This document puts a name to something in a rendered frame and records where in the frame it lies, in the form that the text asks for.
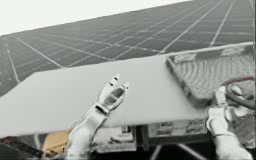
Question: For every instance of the grey mesh tray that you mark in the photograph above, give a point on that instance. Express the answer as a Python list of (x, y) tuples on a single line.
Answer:
[(203, 73)]

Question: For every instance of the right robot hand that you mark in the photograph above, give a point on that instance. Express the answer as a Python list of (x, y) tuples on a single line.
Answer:
[(218, 120)]

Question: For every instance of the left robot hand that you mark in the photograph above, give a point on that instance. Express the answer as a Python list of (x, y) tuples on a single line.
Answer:
[(111, 96)]

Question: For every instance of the dark steering wheel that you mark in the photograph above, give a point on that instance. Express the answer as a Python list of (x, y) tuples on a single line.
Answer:
[(240, 99)]

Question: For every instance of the grey table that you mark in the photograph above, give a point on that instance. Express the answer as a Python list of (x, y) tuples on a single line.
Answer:
[(60, 96)]

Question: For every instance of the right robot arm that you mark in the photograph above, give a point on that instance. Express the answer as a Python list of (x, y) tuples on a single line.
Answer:
[(230, 148)]

